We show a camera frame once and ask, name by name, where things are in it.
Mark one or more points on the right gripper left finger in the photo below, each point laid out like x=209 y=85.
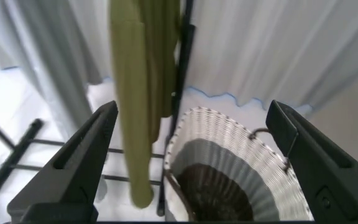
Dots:
x=70 y=177

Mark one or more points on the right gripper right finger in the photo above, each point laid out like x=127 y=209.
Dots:
x=331 y=174

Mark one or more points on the green garment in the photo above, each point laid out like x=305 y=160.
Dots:
x=135 y=93

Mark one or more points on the white laundry basket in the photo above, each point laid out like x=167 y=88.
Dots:
x=244 y=137

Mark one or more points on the black clothes rack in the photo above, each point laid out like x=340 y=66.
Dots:
x=183 y=62

